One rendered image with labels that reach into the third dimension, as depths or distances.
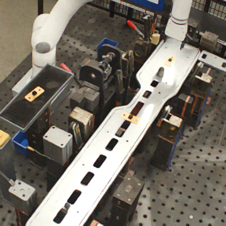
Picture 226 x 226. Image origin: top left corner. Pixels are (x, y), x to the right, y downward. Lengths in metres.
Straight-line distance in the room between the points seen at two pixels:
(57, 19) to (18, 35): 2.04
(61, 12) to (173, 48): 0.70
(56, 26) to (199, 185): 1.03
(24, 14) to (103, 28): 1.51
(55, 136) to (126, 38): 1.29
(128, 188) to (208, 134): 0.82
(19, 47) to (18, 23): 0.36
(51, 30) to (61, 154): 0.60
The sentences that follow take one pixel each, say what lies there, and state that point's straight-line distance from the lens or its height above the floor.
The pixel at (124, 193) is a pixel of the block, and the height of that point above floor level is 1.03.
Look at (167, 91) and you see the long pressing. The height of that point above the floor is 1.00.
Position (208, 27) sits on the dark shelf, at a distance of 2.52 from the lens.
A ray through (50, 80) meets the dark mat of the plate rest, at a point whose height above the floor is 1.16.
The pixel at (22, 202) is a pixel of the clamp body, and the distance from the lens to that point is 1.62.
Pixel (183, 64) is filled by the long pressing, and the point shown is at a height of 1.00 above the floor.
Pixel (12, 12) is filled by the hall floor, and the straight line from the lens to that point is 4.31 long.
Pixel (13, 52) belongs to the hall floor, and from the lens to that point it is 3.80.
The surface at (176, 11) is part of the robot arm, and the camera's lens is 2.02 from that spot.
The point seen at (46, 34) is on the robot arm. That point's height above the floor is 1.22.
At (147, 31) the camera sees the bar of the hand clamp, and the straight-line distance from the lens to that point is 2.18.
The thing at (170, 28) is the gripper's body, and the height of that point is 1.22.
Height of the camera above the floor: 2.44
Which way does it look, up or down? 48 degrees down
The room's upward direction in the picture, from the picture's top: 7 degrees clockwise
